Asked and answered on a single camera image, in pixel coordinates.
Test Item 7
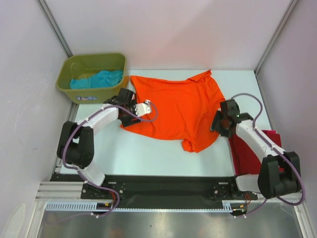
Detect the orange t shirt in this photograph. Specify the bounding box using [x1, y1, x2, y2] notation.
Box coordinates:
[125, 70, 224, 153]

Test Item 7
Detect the olive green plastic bin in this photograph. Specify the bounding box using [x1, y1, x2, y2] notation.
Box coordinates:
[56, 53, 129, 104]

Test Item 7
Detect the folded pink cloth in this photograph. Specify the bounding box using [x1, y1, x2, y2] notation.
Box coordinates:
[263, 130, 280, 140]

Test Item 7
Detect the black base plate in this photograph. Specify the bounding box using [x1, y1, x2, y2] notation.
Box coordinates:
[49, 173, 259, 209]

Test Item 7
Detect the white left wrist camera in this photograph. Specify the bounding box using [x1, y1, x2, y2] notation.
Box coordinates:
[134, 100, 152, 117]

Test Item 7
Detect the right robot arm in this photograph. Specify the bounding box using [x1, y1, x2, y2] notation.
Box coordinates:
[211, 99, 305, 199]

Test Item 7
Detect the aluminium rail frame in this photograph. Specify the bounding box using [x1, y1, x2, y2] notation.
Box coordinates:
[34, 182, 307, 202]

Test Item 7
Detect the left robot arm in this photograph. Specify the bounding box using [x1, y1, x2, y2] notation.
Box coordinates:
[57, 88, 137, 198]

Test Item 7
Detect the folded red t shirt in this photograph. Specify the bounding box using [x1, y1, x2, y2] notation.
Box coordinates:
[228, 129, 285, 177]

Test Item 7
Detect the slotted cable duct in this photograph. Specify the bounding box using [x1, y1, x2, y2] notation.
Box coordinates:
[46, 201, 246, 213]

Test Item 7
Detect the teal t shirt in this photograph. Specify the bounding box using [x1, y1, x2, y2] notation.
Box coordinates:
[69, 70, 123, 90]

